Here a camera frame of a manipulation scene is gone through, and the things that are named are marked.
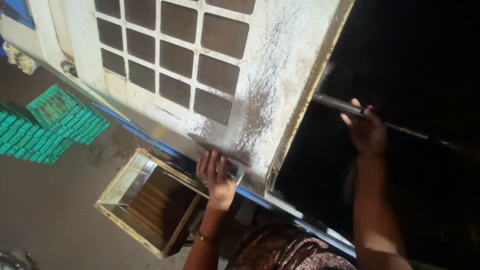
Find person's left hand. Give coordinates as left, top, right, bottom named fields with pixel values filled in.
left=196, top=149, right=237, bottom=211

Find person's right hand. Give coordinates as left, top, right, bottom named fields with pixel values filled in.
left=340, top=98, right=388, bottom=155

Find dark metal spray wand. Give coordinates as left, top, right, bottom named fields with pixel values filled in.
left=311, top=92, right=462, bottom=151

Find white grille panel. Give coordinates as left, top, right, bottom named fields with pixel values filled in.
left=0, top=0, right=356, bottom=197

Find person's patterned garment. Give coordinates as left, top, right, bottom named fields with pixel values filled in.
left=225, top=221, right=357, bottom=270

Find green plastic grid mat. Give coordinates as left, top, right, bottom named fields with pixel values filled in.
left=26, top=83, right=111, bottom=146
left=0, top=103, right=76, bottom=166

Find crumpled pale rag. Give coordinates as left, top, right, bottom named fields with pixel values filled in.
left=3, top=41, right=39, bottom=76

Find blue plastic sheet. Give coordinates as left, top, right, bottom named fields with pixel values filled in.
left=0, top=0, right=35, bottom=31

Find blue metal rail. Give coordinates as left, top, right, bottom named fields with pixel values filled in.
left=92, top=102, right=357, bottom=259

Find rectangular metal tray frame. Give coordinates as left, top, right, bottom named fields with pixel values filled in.
left=94, top=148, right=211, bottom=260

